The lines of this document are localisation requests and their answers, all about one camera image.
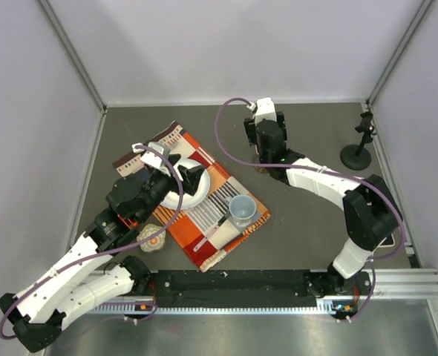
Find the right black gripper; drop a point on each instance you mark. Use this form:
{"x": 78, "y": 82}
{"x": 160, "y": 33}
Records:
{"x": 252, "y": 130}

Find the grey phone stand wooden base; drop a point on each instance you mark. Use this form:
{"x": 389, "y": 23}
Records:
{"x": 259, "y": 167}

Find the crocheted pastel coaster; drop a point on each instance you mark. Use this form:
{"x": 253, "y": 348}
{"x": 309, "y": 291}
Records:
{"x": 154, "y": 244}

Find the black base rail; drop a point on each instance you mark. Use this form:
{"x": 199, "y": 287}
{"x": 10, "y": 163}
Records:
{"x": 232, "y": 289}

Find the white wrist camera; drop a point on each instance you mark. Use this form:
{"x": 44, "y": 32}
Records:
{"x": 151, "y": 158}
{"x": 263, "y": 109}

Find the black round base clamp stand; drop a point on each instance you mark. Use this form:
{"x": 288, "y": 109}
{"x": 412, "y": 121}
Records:
{"x": 357, "y": 157}

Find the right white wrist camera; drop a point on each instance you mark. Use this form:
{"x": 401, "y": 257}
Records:
{"x": 263, "y": 109}

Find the orange bowl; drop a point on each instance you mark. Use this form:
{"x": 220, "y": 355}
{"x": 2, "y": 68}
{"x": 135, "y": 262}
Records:
{"x": 128, "y": 222}

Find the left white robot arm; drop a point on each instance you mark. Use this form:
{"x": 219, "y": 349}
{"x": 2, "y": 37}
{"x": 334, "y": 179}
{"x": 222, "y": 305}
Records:
{"x": 41, "y": 312}

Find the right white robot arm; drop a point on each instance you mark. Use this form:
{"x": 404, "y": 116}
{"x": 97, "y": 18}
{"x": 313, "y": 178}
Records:
{"x": 370, "y": 212}

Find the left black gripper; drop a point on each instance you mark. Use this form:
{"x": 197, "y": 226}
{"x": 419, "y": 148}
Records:
{"x": 190, "y": 176}

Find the orange patterned cloth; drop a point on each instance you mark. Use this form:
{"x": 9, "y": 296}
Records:
{"x": 191, "y": 225}

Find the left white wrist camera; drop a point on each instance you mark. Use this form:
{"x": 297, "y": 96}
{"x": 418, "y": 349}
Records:
{"x": 151, "y": 158}

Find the light blue mug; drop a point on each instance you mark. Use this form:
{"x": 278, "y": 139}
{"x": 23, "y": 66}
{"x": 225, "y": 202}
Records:
{"x": 242, "y": 209}

